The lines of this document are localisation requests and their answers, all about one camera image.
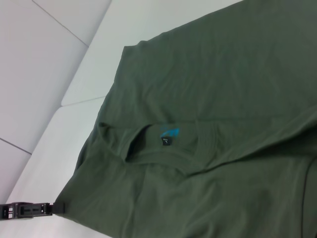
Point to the right gripper camera-side finger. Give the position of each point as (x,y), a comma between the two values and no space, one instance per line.
(29,210)

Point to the dark green FREE t-shirt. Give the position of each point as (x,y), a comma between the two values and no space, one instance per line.
(198,124)

